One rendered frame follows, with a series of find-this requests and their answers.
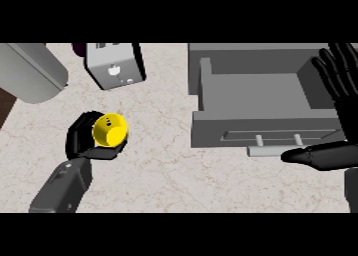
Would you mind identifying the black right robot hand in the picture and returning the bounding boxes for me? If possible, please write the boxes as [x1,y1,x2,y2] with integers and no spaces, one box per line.
[279,43,358,172]

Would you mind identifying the grey open drawer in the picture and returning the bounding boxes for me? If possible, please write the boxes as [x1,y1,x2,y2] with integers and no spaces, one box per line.
[189,57,347,158]

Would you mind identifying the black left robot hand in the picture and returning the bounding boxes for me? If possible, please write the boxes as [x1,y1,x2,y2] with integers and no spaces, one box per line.
[64,111,129,161]

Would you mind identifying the dark purple object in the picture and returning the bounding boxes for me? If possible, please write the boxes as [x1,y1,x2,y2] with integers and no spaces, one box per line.
[71,43,87,58]

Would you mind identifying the grey cabinet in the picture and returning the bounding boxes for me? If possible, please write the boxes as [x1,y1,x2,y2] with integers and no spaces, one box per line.
[188,43,358,96]

